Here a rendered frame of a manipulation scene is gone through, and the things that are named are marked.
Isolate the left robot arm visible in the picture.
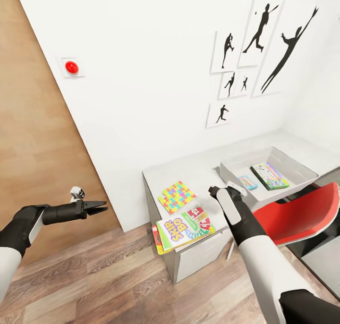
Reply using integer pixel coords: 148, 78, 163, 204
0, 186, 108, 307

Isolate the toy box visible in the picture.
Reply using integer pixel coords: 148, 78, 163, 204
220, 146, 320, 211

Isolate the jigsaw puzzle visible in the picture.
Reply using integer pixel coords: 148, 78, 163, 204
158, 181, 196, 215

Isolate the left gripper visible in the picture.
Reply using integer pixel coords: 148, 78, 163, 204
57, 199, 108, 223

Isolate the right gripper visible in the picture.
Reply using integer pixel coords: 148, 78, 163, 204
209, 186, 220, 199

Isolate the board game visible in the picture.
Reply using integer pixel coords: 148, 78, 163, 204
152, 207, 216, 255
238, 175, 258, 191
251, 163, 289, 191

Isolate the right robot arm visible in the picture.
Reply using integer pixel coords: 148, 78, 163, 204
209, 181, 340, 324

